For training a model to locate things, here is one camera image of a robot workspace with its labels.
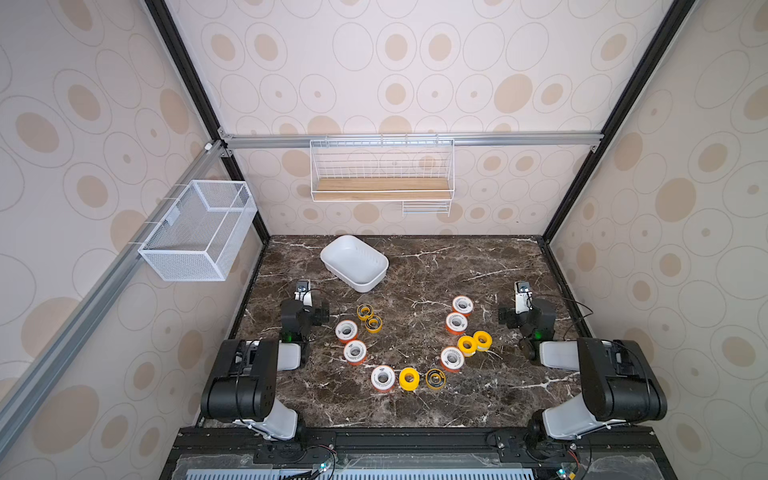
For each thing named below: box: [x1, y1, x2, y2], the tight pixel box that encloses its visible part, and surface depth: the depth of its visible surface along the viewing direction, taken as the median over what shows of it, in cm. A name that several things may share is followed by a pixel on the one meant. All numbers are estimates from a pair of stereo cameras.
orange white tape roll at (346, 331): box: [335, 319, 358, 343], surface depth 94 cm
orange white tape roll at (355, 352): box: [343, 339, 367, 366], surface depth 90 cm
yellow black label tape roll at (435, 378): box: [425, 368, 446, 390], surface depth 85 cm
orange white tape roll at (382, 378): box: [370, 365, 396, 394], surface depth 85 cm
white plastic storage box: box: [320, 235, 389, 293], surface depth 112 cm
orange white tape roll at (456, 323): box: [445, 312, 468, 336], surface depth 96 cm
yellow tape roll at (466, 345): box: [457, 335, 477, 357], surface depth 91 cm
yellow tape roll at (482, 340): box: [473, 330, 493, 352], surface depth 92 cm
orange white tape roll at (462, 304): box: [452, 295, 474, 317], surface depth 101 cm
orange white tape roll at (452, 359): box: [440, 346, 465, 373], surface depth 89 cm
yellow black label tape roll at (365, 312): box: [356, 303, 374, 322], surface depth 99 cm
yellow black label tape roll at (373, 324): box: [364, 315, 383, 334], surface depth 96 cm
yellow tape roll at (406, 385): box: [399, 367, 420, 391], surface depth 85 cm
